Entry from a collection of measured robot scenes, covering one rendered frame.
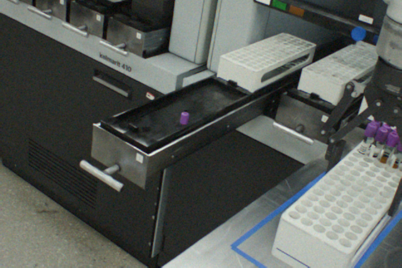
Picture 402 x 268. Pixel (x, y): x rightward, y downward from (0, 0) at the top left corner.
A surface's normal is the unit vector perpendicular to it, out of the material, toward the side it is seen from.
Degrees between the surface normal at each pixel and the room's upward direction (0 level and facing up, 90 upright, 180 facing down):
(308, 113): 90
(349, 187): 0
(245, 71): 90
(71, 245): 0
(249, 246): 0
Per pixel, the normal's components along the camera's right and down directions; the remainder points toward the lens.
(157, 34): 0.80, 0.39
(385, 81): -0.78, 0.16
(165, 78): -0.58, 0.28
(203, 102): 0.17, -0.88
